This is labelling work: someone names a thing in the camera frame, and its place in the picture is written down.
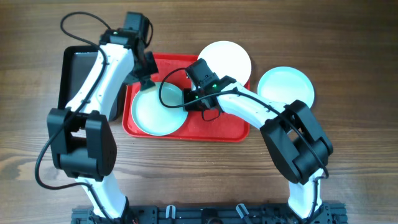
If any black rectangular tray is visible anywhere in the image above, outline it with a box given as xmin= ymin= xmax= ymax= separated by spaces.
xmin=57 ymin=44 xmax=132 ymax=121

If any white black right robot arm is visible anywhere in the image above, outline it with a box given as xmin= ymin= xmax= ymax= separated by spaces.
xmin=186 ymin=76 xmax=333 ymax=222

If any black aluminium base frame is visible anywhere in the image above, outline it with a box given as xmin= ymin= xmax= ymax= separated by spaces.
xmin=70 ymin=202 xmax=348 ymax=224

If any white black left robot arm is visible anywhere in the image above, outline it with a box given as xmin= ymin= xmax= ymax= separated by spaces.
xmin=35 ymin=27 xmax=158 ymax=223

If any red plastic tray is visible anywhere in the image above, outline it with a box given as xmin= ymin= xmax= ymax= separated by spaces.
xmin=122 ymin=53 xmax=250 ymax=142

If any light green plate front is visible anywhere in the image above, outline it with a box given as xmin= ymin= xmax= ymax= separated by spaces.
xmin=131 ymin=82 xmax=188 ymax=136

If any light green plate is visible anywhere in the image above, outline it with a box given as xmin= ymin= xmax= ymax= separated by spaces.
xmin=257 ymin=67 xmax=315 ymax=108
xmin=131 ymin=82 xmax=188 ymax=136

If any white round plate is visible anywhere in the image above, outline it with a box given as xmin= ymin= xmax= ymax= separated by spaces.
xmin=198 ymin=40 xmax=252 ymax=85

